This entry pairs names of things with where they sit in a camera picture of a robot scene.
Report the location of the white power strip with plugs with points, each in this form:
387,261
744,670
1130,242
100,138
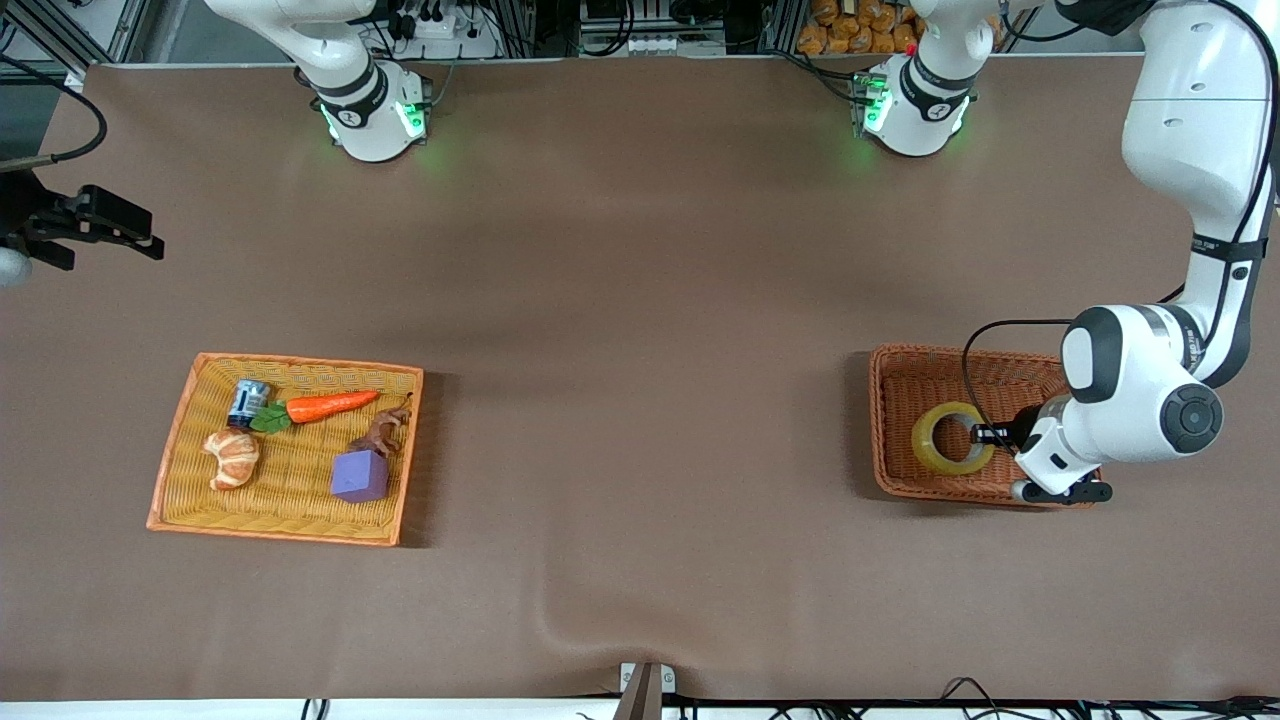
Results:
450,45

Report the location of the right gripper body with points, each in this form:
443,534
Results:
22,215

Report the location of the purple foam cube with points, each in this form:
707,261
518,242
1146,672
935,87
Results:
360,480

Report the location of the metal table edge bracket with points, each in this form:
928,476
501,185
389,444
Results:
645,695

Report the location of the yellowish clear tape roll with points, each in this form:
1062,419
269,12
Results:
925,445

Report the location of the small blue silver can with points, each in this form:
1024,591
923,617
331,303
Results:
248,402

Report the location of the orange toy carrot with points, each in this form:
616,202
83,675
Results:
335,405

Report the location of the pile of orange objects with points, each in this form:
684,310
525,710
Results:
850,30

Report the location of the aluminium frame profile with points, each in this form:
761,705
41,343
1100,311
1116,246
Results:
130,30

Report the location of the toy croissant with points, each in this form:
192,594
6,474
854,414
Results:
235,458

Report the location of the orange yellow wicker tray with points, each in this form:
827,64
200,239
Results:
290,510

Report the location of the long white power strip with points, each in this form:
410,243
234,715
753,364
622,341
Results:
650,45

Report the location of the brown wicker basket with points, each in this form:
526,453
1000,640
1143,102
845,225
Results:
900,440

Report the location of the brown toy animal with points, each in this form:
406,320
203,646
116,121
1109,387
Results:
380,435

